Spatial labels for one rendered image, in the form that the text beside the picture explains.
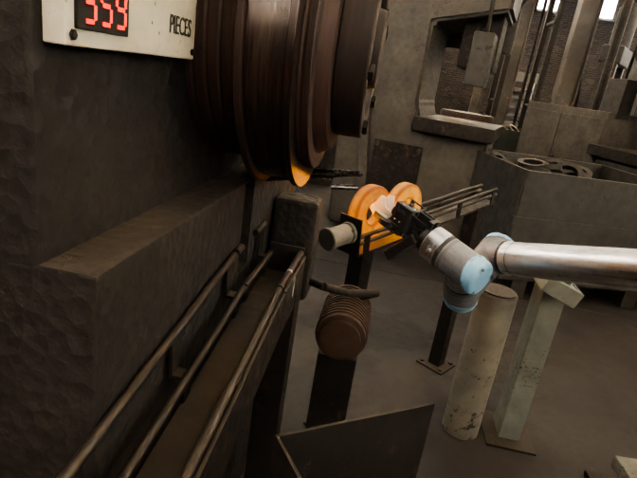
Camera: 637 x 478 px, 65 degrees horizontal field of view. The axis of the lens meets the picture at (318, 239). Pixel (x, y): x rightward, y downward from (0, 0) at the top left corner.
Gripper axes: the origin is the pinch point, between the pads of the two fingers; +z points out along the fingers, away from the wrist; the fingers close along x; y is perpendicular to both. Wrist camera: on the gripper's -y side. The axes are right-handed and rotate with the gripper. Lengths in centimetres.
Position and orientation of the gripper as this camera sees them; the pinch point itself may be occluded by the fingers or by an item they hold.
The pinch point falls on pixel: (372, 205)
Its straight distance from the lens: 140.7
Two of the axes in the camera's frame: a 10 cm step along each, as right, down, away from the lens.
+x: -6.9, 1.3, -7.1
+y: 3.3, -8.1, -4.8
